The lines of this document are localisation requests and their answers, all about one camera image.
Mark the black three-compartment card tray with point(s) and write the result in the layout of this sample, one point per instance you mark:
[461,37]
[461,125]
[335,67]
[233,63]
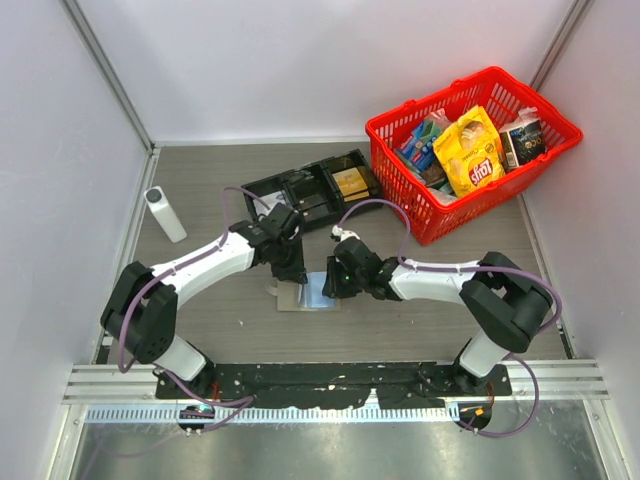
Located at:
[322,191]

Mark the black cards stack in tray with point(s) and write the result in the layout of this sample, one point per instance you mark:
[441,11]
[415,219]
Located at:
[314,208]

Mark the gold cards stack in tray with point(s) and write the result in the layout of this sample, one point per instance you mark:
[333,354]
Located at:
[352,185]

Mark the white cylindrical bottle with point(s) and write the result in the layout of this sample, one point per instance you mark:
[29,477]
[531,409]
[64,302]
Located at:
[165,215]

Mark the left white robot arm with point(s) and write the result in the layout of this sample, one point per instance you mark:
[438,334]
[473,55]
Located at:
[142,310]

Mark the red plastic shopping basket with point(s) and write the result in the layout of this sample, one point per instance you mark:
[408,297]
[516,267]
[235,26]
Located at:
[503,97]

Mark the white cards stack in tray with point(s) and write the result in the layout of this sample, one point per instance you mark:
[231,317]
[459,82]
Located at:
[267,202]

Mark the yellow Lays chips bag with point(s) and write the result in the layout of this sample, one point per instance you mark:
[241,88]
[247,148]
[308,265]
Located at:
[470,152]

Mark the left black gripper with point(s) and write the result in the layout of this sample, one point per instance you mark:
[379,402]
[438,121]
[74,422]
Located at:
[297,271]

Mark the black coffee package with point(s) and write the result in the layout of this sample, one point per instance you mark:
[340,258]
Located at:
[523,142]

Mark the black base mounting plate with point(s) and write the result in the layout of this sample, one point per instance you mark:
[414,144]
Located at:
[333,386]

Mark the green sponge pack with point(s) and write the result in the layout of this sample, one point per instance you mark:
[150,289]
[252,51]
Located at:
[429,131]

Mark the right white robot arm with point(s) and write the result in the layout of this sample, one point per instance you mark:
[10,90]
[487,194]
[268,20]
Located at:
[508,304]

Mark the blue toothpaste box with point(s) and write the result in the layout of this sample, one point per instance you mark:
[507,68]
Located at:
[414,154]

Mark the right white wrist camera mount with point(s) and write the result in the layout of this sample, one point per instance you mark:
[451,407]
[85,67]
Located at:
[339,234]

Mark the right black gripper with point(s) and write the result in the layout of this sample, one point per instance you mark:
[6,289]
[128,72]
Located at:
[333,287]

